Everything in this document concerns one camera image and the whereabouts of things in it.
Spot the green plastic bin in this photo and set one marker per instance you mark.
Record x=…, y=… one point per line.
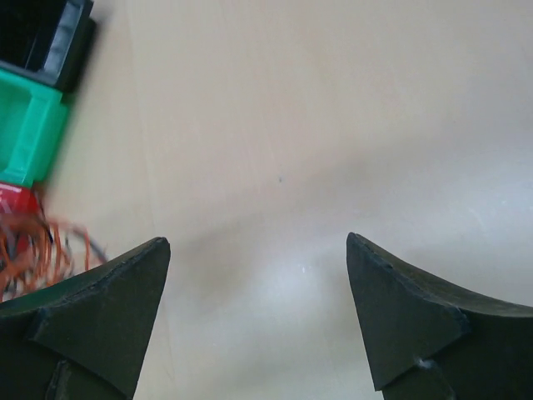
x=33, y=118

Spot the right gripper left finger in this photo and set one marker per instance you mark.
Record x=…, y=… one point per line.
x=85, y=337

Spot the red plastic bin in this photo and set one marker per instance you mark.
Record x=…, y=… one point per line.
x=16, y=199

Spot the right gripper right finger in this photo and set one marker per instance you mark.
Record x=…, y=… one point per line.
x=427, y=338

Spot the black plastic bin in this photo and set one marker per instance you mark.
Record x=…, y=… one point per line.
x=47, y=41

